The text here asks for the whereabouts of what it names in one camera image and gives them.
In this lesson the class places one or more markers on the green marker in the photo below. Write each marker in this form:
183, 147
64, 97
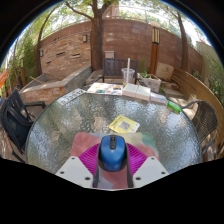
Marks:
174, 106

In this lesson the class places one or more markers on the yellow paper card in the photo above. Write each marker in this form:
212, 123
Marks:
124, 124

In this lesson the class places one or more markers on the stone raised planter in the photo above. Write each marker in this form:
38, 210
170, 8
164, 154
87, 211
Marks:
53, 85

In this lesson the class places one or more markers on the clear plastic cup with straw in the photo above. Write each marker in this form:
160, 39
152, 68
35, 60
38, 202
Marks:
127, 75

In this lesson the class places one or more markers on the black metal armchair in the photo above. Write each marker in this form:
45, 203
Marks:
15, 123

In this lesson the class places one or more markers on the large tree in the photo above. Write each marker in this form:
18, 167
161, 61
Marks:
96, 43

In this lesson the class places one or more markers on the white book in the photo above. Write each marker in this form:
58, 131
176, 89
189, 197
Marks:
136, 91

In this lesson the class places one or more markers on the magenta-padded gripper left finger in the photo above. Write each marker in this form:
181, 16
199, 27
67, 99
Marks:
75, 170

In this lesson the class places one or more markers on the dark wooden slatted chair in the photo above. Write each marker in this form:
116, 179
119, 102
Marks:
115, 66

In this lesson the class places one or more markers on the slim tree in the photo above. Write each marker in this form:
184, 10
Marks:
184, 43

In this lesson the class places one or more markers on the white license plate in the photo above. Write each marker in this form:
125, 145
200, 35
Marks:
71, 96

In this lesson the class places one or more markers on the wooden lamp post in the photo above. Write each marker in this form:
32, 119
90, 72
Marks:
154, 46

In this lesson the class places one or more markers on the wooden slatted bench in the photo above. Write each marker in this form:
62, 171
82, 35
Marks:
196, 86

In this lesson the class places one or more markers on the grey mailbox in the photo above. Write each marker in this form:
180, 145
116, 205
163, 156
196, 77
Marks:
109, 55

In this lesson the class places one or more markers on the blue computer mouse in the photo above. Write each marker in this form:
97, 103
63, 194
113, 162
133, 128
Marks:
113, 153

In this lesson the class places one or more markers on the small white booklet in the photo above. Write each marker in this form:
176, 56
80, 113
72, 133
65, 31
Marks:
158, 98

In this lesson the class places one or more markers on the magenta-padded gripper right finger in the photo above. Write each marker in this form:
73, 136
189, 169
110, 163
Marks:
150, 170

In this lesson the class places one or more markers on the concrete planter box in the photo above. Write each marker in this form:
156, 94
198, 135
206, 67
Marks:
94, 77

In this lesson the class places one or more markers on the black wall lamp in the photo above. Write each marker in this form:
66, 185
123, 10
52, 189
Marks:
41, 53
85, 38

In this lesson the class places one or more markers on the pastel heart print mouse pad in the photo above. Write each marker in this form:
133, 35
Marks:
86, 141

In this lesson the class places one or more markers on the dark wicker chair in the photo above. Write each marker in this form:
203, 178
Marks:
203, 120

